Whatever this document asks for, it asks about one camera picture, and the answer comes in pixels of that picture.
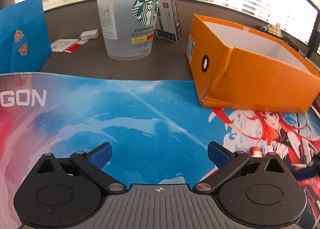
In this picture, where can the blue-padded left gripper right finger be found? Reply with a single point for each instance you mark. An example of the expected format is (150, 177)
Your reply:
(229, 166)

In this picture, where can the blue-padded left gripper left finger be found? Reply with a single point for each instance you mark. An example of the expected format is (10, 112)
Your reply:
(91, 165)

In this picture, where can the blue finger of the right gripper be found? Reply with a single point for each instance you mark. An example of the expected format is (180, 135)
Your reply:
(308, 172)

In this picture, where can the red stick package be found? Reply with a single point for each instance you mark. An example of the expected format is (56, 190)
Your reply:
(256, 152)

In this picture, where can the anime printed desk mat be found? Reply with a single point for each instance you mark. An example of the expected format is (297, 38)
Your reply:
(157, 129)

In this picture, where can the orange cardboard box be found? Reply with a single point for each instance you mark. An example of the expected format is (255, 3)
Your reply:
(238, 67)

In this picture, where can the white red card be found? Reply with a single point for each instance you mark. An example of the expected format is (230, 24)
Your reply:
(66, 45)

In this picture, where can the white charger block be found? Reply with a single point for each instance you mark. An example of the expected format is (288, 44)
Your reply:
(89, 35)

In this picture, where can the blue paper folder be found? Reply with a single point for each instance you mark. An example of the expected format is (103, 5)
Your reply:
(25, 44)

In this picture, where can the yellow toy brick block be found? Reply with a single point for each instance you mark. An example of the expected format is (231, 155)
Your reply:
(274, 29)

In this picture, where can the black white pen box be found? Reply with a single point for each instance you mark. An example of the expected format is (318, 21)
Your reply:
(167, 22)

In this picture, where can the translucent Starbucks plastic cup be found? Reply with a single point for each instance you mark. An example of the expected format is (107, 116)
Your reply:
(128, 27)

